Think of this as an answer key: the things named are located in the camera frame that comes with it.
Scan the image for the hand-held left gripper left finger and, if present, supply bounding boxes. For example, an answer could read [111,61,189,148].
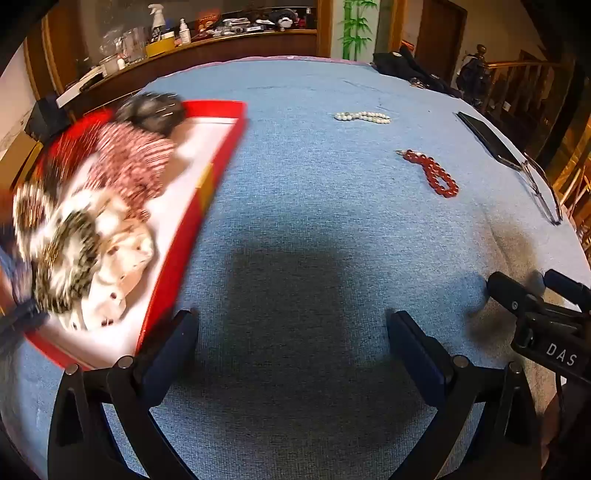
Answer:
[47,309,200,480]

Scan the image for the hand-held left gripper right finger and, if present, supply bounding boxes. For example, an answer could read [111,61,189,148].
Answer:
[387,310,541,480]

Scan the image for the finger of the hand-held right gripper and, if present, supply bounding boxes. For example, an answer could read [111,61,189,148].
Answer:
[487,271,546,320]
[543,270,591,309]

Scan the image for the red cardboard tray box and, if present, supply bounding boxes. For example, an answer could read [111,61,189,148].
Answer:
[21,99,247,372]

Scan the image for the white dotted scrunchie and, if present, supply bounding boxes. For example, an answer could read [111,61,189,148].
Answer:
[69,222,155,330]

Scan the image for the leopard print scrunchie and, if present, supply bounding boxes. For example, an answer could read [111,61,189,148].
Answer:
[34,208,105,315]

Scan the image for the black smartphone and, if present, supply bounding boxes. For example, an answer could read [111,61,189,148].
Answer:
[457,112,522,171]

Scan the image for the large red checked scrunchie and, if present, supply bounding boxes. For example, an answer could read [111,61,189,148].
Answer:
[88,122,178,217]

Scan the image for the wooden stair railing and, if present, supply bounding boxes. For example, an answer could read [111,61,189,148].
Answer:
[478,44,591,241]

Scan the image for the dark backpack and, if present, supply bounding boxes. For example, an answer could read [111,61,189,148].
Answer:
[457,53,490,100]

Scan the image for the grey furry scrunchie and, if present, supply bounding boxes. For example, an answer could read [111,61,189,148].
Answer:
[115,92,188,137]

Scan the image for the black bag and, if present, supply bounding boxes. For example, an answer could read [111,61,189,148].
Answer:
[372,45,462,99]

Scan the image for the brown cardboard box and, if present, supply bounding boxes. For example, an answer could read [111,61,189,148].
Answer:
[0,134,42,190]

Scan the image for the brown wooden door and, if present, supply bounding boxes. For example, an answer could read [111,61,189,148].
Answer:
[416,0,468,84]

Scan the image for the black box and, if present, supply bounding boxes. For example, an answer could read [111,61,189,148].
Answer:
[25,99,70,139]

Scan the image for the flat white tray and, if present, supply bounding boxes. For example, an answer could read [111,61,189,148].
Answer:
[55,65,107,109]

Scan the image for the wooden counter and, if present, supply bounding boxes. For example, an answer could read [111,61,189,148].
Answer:
[44,30,319,114]

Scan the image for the yellow tape roll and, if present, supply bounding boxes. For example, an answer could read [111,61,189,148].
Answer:
[145,37,176,58]

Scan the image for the clear glass pitcher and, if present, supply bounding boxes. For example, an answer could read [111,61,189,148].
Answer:
[121,28,147,64]

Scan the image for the white spray bottle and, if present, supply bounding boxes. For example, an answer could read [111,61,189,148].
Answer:
[148,4,167,42]

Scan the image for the pile of assorted counter clutter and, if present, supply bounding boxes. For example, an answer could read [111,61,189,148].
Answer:
[194,7,317,35]

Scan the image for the thin frame eyeglasses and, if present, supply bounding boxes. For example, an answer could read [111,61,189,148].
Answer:
[519,152,564,226]

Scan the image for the red bead bracelet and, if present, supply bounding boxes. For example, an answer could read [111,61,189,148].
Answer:
[396,148,460,198]

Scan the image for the pale green bead bracelet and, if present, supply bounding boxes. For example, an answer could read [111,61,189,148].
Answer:
[335,111,392,125]

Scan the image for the bamboo wall painting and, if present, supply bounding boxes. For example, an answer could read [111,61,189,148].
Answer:
[342,0,377,61]

